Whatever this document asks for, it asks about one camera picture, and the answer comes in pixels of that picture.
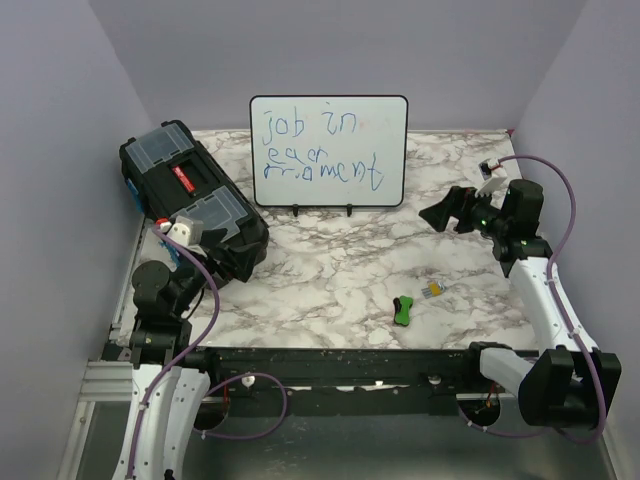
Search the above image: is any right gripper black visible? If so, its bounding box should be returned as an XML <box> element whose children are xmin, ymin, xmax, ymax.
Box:
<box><xmin>420</xmin><ymin>185</ymin><xmax>511</xmax><ymax>239</ymax></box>

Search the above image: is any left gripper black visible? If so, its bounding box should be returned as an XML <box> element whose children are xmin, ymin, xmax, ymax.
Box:
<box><xmin>172</xmin><ymin>228</ymin><xmax>262</xmax><ymax>315</ymax></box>

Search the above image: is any green black whiteboard eraser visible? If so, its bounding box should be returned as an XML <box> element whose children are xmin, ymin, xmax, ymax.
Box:
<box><xmin>393</xmin><ymin>295</ymin><xmax>414</xmax><ymax>327</ymax></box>

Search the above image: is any white whiteboard black frame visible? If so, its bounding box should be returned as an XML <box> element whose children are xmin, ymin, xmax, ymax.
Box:
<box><xmin>249</xmin><ymin>95</ymin><xmax>409</xmax><ymax>208</ymax></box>

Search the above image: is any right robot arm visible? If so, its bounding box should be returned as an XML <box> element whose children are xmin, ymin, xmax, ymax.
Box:
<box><xmin>419</xmin><ymin>179</ymin><xmax>622</xmax><ymax>429</ymax></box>

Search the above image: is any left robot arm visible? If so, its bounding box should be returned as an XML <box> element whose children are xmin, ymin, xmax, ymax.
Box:
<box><xmin>113</xmin><ymin>219</ymin><xmax>269</xmax><ymax>479</ymax></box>

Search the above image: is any yellow grey small connector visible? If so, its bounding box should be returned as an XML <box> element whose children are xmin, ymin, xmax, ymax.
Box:
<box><xmin>421</xmin><ymin>281</ymin><xmax>446</xmax><ymax>299</ymax></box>

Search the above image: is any black plastic toolbox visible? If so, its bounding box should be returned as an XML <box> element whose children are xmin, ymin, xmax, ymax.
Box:
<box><xmin>119</xmin><ymin>120</ymin><xmax>269</xmax><ymax>258</ymax></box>

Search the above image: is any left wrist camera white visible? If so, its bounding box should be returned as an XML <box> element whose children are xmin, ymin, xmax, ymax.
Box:
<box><xmin>155</xmin><ymin>215</ymin><xmax>204</xmax><ymax>247</ymax></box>

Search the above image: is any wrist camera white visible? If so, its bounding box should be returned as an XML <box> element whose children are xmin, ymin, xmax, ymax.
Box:
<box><xmin>476</xmin><ymin>159</ymin><xmax>507</xmax><ymax>197</ymax></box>
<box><xmin>155</xmin><ymin>215</ymin><xmax>204</xmax><ymax>247</ymax></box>

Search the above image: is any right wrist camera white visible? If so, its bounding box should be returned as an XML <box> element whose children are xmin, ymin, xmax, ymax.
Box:
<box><xmin>476</xmin><ymin>159</ymin><xmax>507</xmax><ymax>197</ymax></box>

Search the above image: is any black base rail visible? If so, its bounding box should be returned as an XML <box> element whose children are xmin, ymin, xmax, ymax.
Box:
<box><xmin>197</xmin><ymin>347</ymin><xmax>493</xmax><ymax>417</ymax></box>

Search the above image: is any aluminium extrusion frame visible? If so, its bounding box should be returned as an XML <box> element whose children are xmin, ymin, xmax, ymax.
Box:
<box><xmin>57</xmin><ymin>219</ymin><xmax>145</xmax><ymax>479</ymax></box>

